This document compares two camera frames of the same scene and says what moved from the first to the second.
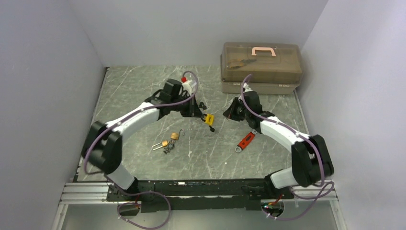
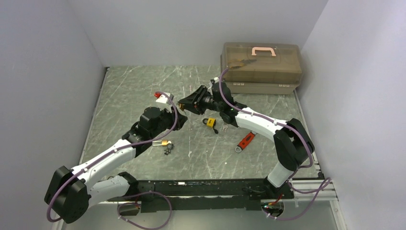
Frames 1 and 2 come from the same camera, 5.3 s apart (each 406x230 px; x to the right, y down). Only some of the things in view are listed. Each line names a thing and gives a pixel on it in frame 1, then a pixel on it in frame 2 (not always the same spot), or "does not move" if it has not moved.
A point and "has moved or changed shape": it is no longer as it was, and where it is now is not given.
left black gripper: [193, 110] -> [180, 120]
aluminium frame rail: [96, 193] does not move
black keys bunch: [170, 146] does not move
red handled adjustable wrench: [246, 141] does not move
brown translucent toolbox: [276, 68] does not move
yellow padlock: [209, 119] has moved or changed shape
